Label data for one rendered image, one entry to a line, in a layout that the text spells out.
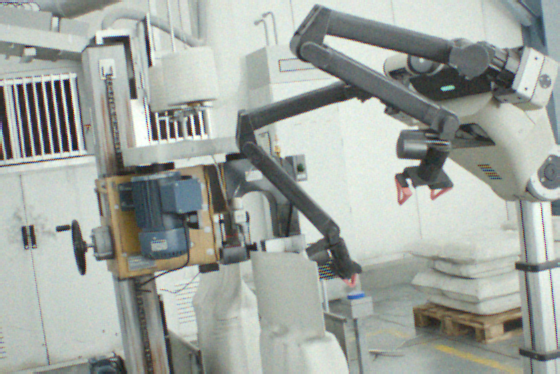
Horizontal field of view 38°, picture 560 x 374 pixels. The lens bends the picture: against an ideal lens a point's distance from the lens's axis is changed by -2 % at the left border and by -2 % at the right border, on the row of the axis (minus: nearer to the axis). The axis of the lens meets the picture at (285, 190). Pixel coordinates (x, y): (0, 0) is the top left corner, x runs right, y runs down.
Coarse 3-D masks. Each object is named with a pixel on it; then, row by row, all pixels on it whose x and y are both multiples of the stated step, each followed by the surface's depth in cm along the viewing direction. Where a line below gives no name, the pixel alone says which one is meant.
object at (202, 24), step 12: (204, 0) 567; (108, 12) 492; (120, 12) 494; (132, 12) 500; (144, 12) 508; (204, 12) 565; (108, 24) 488; (156, 24) 515; (204, 24) 565; (180, 36) 531; (192, 36) 541; (204, 36) 563
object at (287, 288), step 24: (264, 264) 239; (288, 264) 228; (312, 264) 219; (264, 288) 242; (288, 288) 229; (312, 288) 221; (264, 312) 251; (288, 312) 231; (312, 312) 223; (264, 336) 249; (288, 336) 230; (312, 336) 223; (264, 360) 248; (288, 360) 229; (312, 360) 223; (336, 360) 225
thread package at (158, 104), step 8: (160, 64) 266; (152, 72) 267; (160, 72) 265; (152, 80) 267; (160, 80) 265; (152, 88) 267; (160, 88) 265; (152, 96) 267; (160, 96) 265; (152, 104) 268; (160, 104) 266; (152, 112) 271; (160, 112) 274; (168, 112) 271
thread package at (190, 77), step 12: (168, 60) 241; (180, 60) 240; (192, 60) 240; (204, 60) 242; (168, 72) 242; (180, 72) 240; (192, 72) 240; (204, 72) 241; (216, 72) 247; (168, 84) 242; (180, 84) 240; (192, 84) 240; (204, 84) 241; (216, 84) 245; (168, 96) 243; (180, 96) 240; (192, 96) 240; (204, 96) 241; (216, 96) 245
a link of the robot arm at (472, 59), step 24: (312, 24) 177; (336, 24) 179; (360, 24) 181; (384, 24) 182; (384, 48) 185; (408, 48) 184; (432, 48) 185; (456, 48) 183; (480, 48) 184; (480, 72) 186
